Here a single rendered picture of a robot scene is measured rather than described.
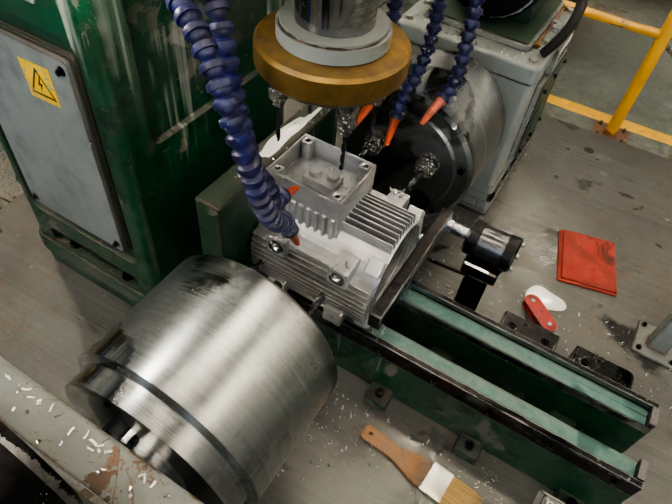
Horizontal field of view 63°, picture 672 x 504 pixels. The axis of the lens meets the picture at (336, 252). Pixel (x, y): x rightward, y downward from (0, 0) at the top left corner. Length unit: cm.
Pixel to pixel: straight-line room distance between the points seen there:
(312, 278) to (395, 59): 32
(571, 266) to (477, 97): 44
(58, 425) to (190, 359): 12
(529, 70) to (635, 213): 52
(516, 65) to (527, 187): 40
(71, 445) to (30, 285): 64
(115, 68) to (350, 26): 26
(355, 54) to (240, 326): 31
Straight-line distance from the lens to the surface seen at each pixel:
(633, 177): 156
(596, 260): 128
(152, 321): 60
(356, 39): 62
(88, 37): 66
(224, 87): 47
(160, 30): 73
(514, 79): 109
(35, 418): 57
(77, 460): 54
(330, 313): 81
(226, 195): 73
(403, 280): 80
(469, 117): 94
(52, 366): 104
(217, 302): 59
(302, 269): 78
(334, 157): 82
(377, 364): 90
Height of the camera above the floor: 164
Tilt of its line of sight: 49 degrees down
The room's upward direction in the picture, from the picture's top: 7 degrees clockwise
